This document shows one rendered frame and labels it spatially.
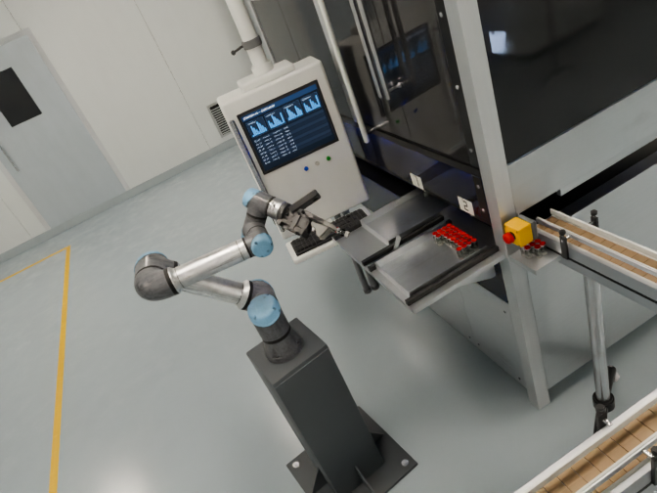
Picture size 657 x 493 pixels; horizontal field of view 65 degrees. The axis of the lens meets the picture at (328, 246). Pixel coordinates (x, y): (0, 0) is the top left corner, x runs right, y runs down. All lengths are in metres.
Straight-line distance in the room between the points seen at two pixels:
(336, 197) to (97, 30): 4.70
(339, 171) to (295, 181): 0.23
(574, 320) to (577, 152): 0.74
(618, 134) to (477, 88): 0.67
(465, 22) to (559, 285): 1.10
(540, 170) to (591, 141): 0.23
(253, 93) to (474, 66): 1.11
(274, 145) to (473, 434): 1.60
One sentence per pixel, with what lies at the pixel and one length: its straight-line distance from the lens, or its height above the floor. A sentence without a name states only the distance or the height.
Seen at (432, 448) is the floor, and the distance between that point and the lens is 2.54.
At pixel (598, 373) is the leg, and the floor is 0.31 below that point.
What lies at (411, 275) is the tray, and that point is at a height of 0.88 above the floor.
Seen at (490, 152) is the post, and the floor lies 1.29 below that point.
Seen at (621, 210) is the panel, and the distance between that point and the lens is 2.30.
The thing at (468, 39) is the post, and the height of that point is 1.65.
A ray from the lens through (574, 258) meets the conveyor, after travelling 1.87.
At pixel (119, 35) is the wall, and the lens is 6.86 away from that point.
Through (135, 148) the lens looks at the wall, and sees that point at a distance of 7.02.
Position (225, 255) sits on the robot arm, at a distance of 1.76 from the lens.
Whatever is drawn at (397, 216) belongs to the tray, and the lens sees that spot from 2.33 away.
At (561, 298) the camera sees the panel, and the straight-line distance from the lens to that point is 2.27.
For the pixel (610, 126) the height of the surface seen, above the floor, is 1.14.
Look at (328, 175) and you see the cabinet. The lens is 2.59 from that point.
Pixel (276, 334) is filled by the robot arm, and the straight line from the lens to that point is 1.92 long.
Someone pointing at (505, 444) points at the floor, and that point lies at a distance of 2.50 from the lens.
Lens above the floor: 2.07
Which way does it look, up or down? 31 degrees down
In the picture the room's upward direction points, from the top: 23 degrees counter-clockwise
